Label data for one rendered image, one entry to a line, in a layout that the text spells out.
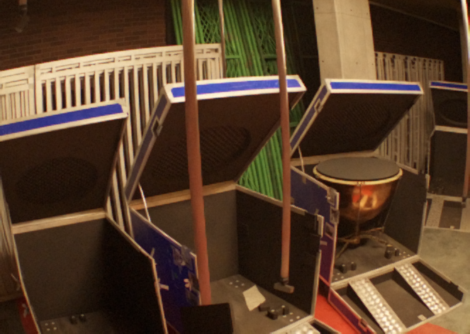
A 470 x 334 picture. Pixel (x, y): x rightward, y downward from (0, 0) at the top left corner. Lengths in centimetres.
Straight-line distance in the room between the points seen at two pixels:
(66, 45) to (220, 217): 271
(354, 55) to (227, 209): 212
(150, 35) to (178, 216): 273
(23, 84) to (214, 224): 203
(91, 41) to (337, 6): 279
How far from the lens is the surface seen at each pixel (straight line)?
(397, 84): 360
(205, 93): 233
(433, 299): 359
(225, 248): 360
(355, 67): 460
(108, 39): 519
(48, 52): 496
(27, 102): 373
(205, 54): 442
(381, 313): 333
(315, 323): 313
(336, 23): 444
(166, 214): 327
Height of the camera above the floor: 192
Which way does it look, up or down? 13 degrees down
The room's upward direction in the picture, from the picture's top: 3 degrees counter-clockwise
